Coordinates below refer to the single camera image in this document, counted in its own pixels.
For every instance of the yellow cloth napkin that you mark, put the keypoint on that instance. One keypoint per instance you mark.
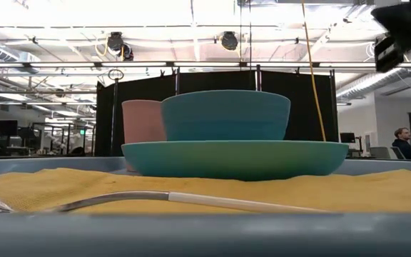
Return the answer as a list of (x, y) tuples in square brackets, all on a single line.
[(298, 192)]

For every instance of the blue plastic bowl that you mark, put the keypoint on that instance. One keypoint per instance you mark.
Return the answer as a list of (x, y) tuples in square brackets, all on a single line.
[(227, 114)]

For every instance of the teal plastic plate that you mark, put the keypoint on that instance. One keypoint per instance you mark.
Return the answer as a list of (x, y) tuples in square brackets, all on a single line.
[(234, 160)]

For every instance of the pink plastic cup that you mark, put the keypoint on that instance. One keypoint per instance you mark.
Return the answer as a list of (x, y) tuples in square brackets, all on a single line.
[(142, 121)]

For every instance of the blue plastic tray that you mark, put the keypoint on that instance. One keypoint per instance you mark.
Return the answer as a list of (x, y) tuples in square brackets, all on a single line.
[(205, 235)]

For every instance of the black room divider screen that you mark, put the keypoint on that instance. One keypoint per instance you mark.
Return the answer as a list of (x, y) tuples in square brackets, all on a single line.
[(312, 107)]

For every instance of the black background monitor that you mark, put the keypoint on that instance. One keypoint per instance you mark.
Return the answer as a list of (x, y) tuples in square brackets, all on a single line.
[(5, 128)]

